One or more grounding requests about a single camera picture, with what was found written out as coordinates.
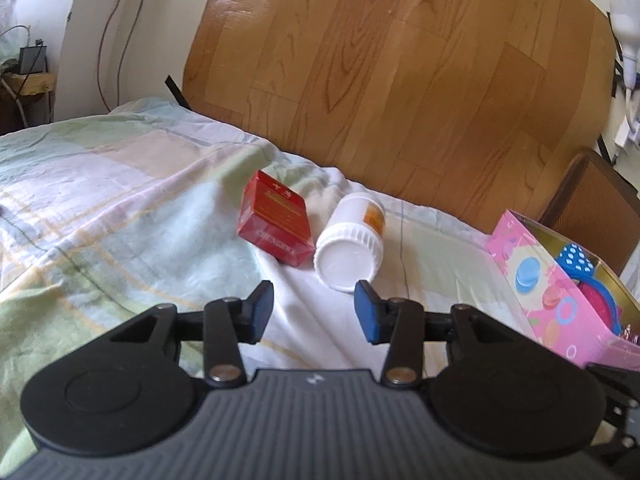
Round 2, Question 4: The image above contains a brown woven chair back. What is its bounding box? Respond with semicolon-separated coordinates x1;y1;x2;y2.
539;150;639;274

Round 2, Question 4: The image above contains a white pill bottle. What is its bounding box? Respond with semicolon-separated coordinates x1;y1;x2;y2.
314;192;386;292

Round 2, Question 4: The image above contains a red cigarette box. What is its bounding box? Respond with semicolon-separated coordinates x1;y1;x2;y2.
236;170;314;268

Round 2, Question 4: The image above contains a blue polka dot bow headband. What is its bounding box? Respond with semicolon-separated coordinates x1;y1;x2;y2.
555;243;623;336

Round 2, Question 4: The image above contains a white bulb lamp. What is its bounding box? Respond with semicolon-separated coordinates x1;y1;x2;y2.
610;0;640;91

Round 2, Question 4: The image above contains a pastel checked bed sheet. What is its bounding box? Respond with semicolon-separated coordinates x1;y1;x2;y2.
0;96;542;476

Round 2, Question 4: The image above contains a pink macaron biscuit tin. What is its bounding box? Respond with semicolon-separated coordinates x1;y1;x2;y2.
486;210;639;370

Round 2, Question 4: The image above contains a black wall cable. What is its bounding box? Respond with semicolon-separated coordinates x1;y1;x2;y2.
95;0;147;114

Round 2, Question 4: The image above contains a magenta zip pouch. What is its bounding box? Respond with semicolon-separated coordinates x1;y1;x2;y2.
578;282;622;335

